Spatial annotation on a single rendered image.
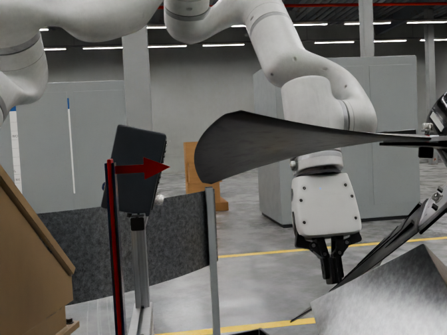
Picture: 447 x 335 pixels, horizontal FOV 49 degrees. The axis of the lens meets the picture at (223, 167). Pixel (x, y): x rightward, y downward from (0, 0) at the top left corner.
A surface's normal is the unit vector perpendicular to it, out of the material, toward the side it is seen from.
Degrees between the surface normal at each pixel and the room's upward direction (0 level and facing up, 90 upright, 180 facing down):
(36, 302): 90
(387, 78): 90
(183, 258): 90
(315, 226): 73
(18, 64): 131
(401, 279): 55
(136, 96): 90
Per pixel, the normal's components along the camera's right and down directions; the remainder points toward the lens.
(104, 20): 0.61, 0.33
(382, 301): -0.64, -0.51
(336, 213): 0.09, -0.27
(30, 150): 0.14, 0.04
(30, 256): 0.98, -0.04
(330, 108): 0.36, -0.32
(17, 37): 0.66, 0.62
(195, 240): 0.82, -0.01
